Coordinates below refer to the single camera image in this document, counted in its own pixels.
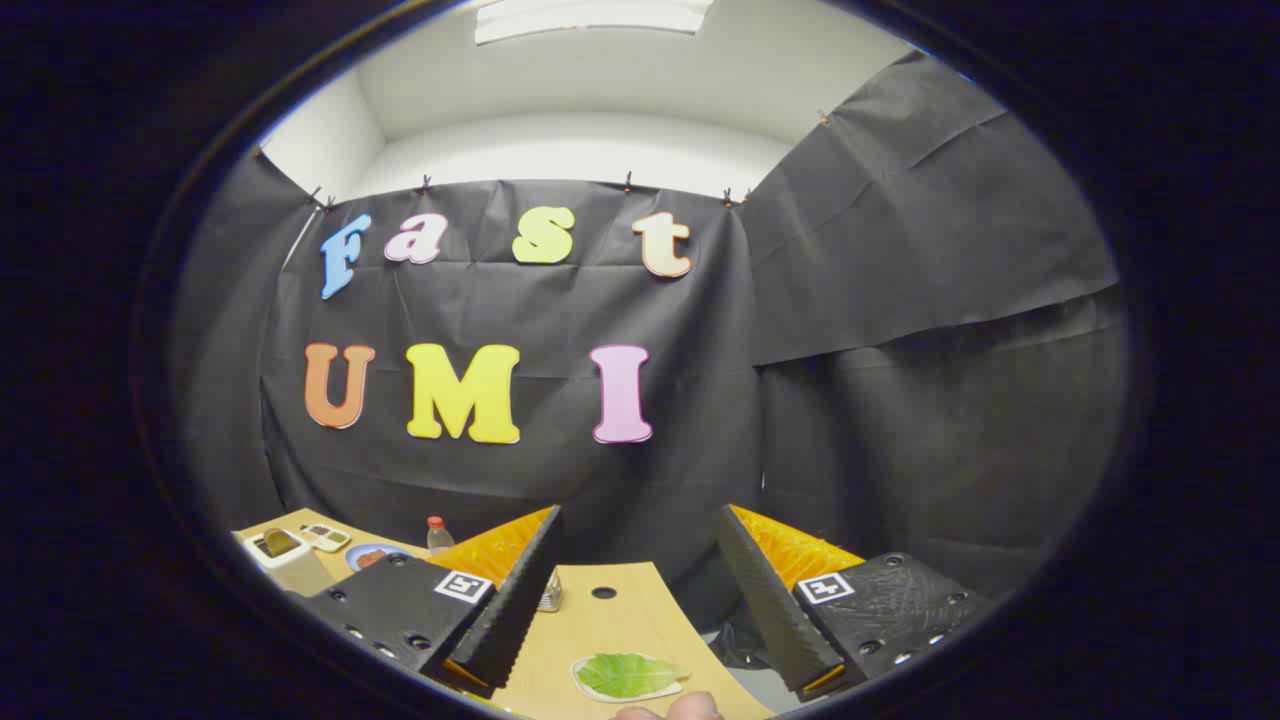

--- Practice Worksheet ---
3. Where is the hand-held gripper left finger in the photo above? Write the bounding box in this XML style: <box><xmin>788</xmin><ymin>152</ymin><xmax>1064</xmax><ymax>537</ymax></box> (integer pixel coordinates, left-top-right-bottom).
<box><xmin>290</xmin><ymin>505</ymin><xmax>563</xmax><ymax>699</ymax></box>

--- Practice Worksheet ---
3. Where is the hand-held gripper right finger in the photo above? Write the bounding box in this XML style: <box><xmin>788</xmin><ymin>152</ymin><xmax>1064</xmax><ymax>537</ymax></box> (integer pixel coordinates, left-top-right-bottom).
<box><xmin>713</xmin><ymin>504</ymin><xmax>996</xmax><ymax>701</ymax></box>

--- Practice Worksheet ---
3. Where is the green lettuce leaf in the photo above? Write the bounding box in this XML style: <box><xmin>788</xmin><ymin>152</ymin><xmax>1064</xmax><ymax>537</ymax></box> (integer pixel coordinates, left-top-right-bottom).
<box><xmin>572</xmin><ymin>652</ymin><xmax>691</xmax><ymax>704</ymax></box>

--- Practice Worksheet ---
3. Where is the blue plate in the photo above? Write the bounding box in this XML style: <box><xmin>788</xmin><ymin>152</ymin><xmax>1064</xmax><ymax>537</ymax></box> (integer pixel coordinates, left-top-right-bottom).
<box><xmin>345</xmin><ymin>543</ymin><xmax>411</xmax><ymax>573</ymax></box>

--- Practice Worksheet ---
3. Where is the white toaster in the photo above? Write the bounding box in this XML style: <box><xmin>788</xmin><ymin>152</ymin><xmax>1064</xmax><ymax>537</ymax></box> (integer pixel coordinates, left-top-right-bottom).
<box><xmin>243</xmin><ymin>528</ymin><xmax>336</xmax><ymax>598</ymax></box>

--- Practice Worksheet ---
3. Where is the white ceiling light panel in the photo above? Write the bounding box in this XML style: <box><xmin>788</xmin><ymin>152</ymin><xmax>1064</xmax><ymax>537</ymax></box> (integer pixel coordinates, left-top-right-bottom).
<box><xmin>473</xmin><ymin>0</ymin><xmax>716</xmax><ymax>46</ymax></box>

